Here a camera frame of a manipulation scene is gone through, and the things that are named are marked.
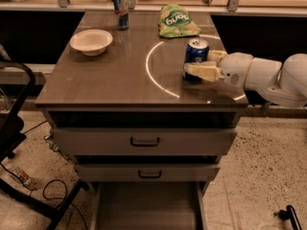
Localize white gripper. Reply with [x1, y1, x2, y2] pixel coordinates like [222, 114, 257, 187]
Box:
[183, 50, 253, 88]

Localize blue pepsi can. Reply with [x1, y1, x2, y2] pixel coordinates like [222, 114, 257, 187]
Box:
[183, 37, 209, 83]

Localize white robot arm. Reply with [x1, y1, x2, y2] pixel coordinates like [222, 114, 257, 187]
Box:
[183, 51, 307, 107]

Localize red bull can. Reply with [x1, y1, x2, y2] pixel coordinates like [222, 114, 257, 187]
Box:
[112, 0, 129, 30]

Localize green chip bag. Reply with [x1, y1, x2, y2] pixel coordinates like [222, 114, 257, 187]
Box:
[157, 4, 201, 38]

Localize white bowl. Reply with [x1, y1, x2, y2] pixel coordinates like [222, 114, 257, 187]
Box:
[70, 30, 113, 57]

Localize black object on floor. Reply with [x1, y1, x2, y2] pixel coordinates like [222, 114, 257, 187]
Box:
[277, 205, 302, 230]

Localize black chair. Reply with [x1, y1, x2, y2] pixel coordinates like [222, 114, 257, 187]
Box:
[0, 47, 83, 230]

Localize top drawer black handle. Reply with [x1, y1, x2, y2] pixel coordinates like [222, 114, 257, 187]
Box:
[130, 137, 160, 148]

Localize drawer black handle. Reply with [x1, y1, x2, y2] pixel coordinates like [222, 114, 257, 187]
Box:
[138, 171, 162, 179]
[130, 137, 160, 148]

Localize middle drawer black handle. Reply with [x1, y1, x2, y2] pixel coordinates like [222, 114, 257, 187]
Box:
[138, 171, 162, 179]

